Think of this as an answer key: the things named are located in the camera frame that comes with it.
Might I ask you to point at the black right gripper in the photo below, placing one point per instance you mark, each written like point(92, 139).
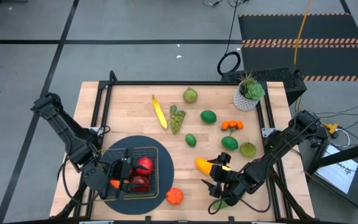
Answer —
point(232, 183)

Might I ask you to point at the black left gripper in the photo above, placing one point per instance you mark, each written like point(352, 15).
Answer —
point(121, 172)

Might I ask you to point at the dark red apple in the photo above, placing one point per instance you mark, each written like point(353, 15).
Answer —
point(141, 181)

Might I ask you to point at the red pomegranate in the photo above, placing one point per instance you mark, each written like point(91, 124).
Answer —
point(146, 165)

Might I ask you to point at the yellow mango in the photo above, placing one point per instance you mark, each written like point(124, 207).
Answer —
point(204, 165)

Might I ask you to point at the large green lime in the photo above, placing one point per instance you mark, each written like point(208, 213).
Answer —
point(208, 117)
point(229, 143)

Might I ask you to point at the green pear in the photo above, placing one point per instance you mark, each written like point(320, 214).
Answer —
point(248, 149)
point(190, 96)

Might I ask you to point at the small orange pumpkin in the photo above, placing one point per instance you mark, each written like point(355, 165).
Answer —
point(174, 196)

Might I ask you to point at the small green lime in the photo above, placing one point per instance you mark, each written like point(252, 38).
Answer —
point(190, 140)

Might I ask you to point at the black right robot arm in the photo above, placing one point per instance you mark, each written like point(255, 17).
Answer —
point(278, 146)

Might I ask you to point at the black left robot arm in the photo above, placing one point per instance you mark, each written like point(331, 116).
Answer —
point(67, 130)

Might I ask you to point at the round dark blue placemat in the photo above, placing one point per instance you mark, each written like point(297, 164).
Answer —
point(163, 161)

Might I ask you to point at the green cucumber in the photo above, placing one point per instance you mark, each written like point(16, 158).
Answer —
point(219, 205)

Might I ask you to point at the orange tangerine cluster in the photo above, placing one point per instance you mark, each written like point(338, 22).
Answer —
point(232, 124)

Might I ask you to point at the green grape bunch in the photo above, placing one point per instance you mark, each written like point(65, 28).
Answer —
point(176, 119)

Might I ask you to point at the yellow banana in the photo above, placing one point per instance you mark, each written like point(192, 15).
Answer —
point(159, 110)

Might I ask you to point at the succulent in white patterned pot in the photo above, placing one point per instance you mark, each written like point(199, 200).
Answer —
point(244, 101)

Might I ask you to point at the black computer case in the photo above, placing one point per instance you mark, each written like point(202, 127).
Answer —
point(278, 76)

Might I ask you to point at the monitor with white screen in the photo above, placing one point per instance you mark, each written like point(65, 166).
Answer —
point(337, 174)

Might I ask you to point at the yellow power plug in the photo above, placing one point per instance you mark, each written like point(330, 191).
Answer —
point(331, 127)

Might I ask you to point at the black metal stand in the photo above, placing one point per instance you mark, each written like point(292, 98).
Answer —
point(346, 154)

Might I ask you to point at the black striped floor mat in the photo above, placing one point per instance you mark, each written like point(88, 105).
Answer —
point(306, 59)

